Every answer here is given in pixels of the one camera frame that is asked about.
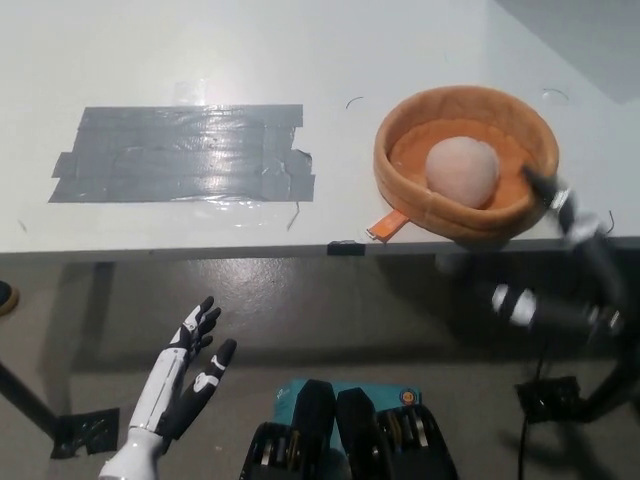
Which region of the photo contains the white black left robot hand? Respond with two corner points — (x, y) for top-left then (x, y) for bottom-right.
(129, 295), (238, 442)

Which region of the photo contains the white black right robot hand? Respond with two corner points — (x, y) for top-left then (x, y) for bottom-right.
(492, 166), (627, 334)

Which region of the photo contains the pale pink plush dumpling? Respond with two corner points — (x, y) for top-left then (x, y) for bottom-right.
(424, 138), (501, 209)

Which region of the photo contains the orange soft plush plate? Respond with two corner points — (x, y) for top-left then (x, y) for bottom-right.
(365, 85), (561, 246)

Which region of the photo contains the black floor tape patch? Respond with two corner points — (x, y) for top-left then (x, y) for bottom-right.
(516, 376), (585, 425)
(49, 407), (121, 460)

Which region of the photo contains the black stand leg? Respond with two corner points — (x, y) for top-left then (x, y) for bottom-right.
(0, 344), (67, 441)
(577, 344), (640, 422)

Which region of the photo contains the dark shoe with tan sole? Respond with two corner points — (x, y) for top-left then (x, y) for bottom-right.
(0, 279), (22, 316)

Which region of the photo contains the small black tape piece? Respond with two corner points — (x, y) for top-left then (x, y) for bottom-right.
(327, 239), (367, 257)

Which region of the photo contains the black cable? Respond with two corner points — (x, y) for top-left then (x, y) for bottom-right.
(518, 349), (547, 480)

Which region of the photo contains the grey duct tape patch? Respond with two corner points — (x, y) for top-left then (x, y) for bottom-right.
(48, 103), (317, 204)

